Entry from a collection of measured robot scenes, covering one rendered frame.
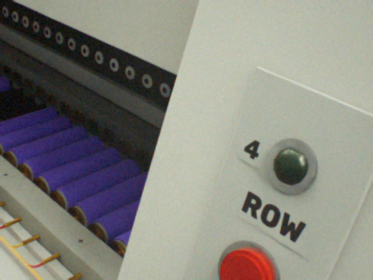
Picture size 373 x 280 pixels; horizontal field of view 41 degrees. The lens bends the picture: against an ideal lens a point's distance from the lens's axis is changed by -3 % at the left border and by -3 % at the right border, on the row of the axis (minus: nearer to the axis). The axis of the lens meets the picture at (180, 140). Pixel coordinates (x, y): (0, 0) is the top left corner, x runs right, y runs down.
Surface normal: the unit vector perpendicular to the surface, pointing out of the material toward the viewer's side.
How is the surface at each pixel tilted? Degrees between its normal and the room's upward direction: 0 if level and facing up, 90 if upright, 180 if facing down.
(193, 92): 90
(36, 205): 15
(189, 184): 90
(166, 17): 105
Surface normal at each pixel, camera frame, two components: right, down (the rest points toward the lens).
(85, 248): 0.11, -0.87
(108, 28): -0.69, 0.29
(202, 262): -0.64, 0.05
